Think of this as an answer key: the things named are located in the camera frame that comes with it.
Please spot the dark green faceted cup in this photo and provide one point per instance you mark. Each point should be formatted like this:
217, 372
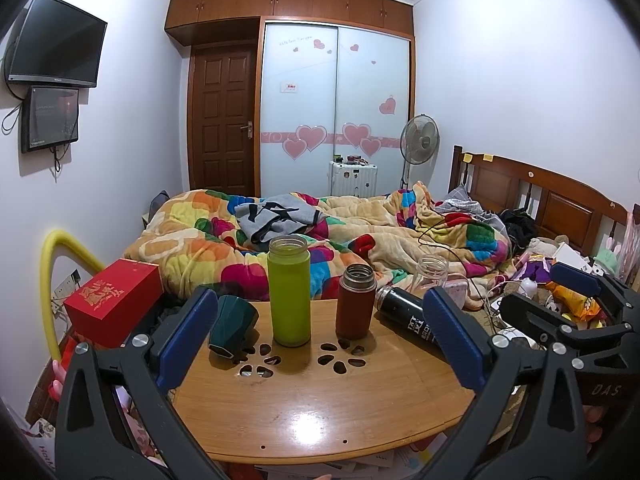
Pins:
235, 319

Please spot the overhead wooden cabinets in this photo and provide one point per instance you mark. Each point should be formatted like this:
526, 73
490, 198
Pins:
206, 21

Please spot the round wooden table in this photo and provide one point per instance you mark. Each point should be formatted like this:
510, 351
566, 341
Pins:
326, 400

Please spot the wooden bed headboard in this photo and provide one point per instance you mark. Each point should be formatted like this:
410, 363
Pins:
558, 204

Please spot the dark red thermos bottle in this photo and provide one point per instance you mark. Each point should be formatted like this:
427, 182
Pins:
355, 302

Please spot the grey black clothing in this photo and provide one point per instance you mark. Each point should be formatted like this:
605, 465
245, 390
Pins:
279, 215

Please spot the wall-mounted black television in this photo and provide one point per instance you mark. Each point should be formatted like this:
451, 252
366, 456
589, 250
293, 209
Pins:
58, 43

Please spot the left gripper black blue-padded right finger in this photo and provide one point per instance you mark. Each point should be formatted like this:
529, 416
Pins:
547, 439

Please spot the small wall monitor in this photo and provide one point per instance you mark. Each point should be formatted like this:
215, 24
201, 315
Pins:
50, 117

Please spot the green thermos bottle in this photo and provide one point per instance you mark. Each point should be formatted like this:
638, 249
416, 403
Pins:
289, 290

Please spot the clear glass jar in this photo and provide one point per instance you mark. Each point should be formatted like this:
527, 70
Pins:
431, 271

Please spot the brown wooden door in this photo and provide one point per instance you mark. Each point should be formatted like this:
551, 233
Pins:
220, 118

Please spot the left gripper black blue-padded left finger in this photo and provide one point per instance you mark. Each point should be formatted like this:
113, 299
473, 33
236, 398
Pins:
115, 420

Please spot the sliding wardrobe with hearts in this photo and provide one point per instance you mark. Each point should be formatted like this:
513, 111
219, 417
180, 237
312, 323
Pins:
330, 94

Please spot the yellow foam tube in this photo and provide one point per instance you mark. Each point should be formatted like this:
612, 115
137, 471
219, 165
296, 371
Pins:
53, 239

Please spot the colourful patchwork blanket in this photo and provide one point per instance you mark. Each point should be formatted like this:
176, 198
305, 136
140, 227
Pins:
196, 238

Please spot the black cylindrical bottle lying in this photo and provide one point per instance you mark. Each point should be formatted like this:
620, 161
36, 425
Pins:
404, 310

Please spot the standing electric fan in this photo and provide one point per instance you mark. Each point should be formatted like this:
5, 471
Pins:
419, 142

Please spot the red gift box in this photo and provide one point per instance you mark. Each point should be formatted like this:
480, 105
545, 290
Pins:
108, 307

